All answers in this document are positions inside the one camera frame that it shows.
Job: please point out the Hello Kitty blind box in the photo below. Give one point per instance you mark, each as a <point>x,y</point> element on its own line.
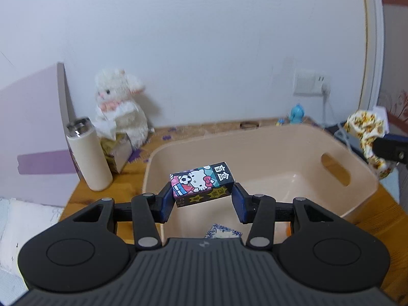
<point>201,184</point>

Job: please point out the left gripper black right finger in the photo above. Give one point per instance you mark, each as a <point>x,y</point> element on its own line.
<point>313,227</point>

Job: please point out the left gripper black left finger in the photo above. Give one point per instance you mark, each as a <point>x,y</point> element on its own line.
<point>94,228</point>

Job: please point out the blue white packet in bin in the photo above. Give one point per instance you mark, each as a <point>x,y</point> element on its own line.
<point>218,231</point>

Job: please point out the blue cartoon figurine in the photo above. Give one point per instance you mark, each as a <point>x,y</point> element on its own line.
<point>296,114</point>

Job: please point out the white door frame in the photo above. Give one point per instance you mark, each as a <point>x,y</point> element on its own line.
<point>375,43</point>

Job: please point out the white wall switch socket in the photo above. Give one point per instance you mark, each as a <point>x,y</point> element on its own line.
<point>311,83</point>

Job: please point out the floral yellow scrunchie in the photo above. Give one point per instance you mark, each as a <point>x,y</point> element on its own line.
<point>367,127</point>

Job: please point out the beige plastic storage bin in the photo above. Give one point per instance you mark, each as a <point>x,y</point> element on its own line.
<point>283,162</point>

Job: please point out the cream thermos bottle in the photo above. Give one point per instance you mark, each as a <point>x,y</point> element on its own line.
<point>86,149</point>

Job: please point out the white plush bunny toy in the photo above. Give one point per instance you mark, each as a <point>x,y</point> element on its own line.
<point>116,93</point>

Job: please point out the lavender headboard panel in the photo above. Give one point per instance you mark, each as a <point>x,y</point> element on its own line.
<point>36,164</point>

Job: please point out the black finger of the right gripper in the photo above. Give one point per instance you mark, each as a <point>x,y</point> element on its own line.
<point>392,148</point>

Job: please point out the tissue box with tissue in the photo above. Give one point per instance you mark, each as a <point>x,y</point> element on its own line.
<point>116,146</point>

